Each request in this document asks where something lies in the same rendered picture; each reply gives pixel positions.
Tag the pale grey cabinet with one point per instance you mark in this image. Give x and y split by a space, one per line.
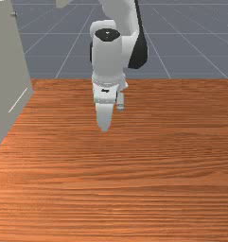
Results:
6 72

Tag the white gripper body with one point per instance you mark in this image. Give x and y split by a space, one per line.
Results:
104 104

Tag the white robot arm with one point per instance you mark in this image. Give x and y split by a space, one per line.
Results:
114 50

